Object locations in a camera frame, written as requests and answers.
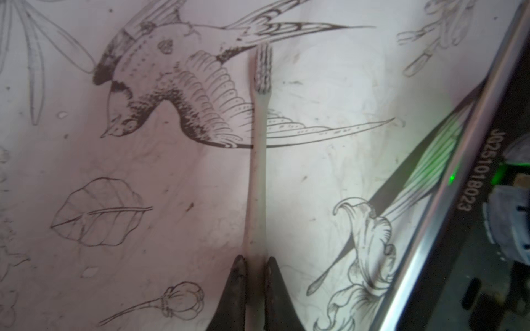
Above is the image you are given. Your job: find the white toothbrush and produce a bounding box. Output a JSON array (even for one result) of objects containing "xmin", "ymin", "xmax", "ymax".
[{"xmin": 244, "ymin": 44, "xmax": 273, "ymax": 330}]

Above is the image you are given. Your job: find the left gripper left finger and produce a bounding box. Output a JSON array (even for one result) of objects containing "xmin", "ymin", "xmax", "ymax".
[{"xmin": 206, "ymin": 255, "xmax": 247, "ymax": 331}]

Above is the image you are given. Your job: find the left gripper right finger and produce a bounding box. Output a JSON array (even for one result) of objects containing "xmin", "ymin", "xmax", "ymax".
[{"xmin": 264, "ymin": 257, "xmax": 305, "ymax": 331}]

